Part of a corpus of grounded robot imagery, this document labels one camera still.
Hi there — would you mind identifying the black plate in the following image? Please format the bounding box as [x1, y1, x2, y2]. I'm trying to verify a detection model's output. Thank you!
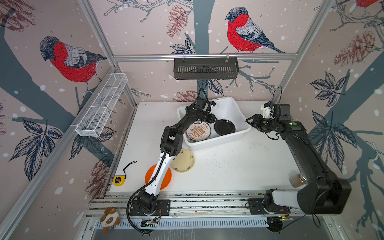
[214, 119, 236, 136]

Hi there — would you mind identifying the cream yellow plate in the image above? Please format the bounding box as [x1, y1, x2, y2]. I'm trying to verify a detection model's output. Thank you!
[171, 149, 195, 173]

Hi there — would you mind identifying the orange plate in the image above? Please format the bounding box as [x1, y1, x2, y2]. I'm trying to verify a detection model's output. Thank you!
[145, 165, 172, 190]

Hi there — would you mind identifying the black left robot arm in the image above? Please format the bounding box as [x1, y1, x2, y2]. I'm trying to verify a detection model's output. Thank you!
[127, 98, 217, 216]

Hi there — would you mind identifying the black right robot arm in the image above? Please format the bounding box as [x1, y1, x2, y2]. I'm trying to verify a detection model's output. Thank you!
[246, 103, 352, 215]

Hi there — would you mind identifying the white plastic bin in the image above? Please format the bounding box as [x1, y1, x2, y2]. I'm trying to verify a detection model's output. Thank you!
[184, 97, 251, 152]

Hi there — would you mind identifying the small glass jar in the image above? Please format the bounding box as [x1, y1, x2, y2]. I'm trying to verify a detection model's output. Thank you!
[289, 173, 308, 188]

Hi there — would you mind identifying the yellow tape measure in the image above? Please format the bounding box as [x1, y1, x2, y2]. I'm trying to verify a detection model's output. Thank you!
[113, 175, 126, 187]

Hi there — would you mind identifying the brown white plush toy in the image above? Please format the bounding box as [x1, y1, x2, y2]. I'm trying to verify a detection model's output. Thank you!
[100, 207, 121, 234]

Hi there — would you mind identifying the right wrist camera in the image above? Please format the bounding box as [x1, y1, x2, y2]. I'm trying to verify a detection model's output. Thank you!
[262, 102, 274, 119]

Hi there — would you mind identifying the black hanging wire basket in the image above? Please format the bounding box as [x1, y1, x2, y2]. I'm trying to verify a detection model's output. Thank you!
[174, 58, 239, 80]

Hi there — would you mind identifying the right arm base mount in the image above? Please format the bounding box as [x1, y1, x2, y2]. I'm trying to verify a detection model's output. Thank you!
[246, 197, 291, 215]

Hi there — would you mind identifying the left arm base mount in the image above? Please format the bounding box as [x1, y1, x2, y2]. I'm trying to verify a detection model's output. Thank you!
[127, 200, 171, 217]

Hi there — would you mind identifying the black corrugated cable conduit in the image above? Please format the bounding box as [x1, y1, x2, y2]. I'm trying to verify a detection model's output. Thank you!
[125, 152, 167, 235]

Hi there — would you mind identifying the aluminium horizontal rail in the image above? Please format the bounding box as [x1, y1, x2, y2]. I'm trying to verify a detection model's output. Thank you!
[113, 53, 299, 63]

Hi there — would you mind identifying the white wire mesh shelf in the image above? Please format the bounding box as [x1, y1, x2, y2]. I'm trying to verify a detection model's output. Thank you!
[76, 73, 128, 137]

